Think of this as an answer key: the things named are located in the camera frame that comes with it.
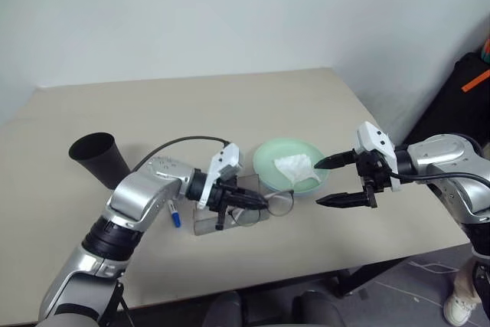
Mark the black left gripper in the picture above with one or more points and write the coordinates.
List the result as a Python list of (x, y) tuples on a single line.
[(221, 198)]

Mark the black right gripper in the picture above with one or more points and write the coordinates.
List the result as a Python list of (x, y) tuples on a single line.
[(373, 174)]

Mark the thin black frame glasses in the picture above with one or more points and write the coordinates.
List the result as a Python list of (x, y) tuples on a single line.
[(281, 204)]

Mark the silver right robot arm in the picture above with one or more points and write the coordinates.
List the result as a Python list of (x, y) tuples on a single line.
[(444, 154)]

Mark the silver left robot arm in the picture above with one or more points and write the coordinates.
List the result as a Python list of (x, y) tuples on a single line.
[(141, 193)]

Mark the clear glasses case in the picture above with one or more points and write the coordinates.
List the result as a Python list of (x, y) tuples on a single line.
[(206, 225)]

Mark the black cup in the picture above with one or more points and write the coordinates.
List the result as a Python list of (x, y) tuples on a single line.
[(101, 162)]

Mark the pale blue plate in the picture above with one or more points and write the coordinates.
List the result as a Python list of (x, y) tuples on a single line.
[(304, 193)]

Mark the white crumpled tissue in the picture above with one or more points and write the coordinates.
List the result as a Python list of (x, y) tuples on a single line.
[(296, 168)]

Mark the light green plate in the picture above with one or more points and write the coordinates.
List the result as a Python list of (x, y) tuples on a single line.
[(275, 154)]

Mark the white marker with blue cap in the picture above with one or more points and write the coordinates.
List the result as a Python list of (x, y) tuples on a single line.
[(175, 218)]

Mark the dark rounded shape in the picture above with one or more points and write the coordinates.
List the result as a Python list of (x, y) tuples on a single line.
[(224, 311)]

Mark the black bag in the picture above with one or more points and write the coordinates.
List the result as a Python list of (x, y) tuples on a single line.
[(451, 112)]

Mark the person's leg in beige trousers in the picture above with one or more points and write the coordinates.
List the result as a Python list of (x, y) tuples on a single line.
[(465, 277)]

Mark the orange tape strip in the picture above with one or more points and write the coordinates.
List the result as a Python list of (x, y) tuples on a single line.
[(474, 82)]

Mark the white shoe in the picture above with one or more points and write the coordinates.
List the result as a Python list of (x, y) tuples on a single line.
[(457, 309)]

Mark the colourful striped object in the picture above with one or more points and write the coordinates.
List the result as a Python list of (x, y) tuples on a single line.
[(487, 49)]

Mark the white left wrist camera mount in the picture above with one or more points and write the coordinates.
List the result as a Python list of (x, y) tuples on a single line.
[(226, 158)]

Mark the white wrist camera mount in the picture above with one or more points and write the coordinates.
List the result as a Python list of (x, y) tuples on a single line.
[(373, 139), (226, 158)]

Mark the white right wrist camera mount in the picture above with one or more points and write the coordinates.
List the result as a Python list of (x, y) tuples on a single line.
[(373, 139)]

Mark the black table frame leg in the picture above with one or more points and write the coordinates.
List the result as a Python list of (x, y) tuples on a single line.
[(360, 275)]

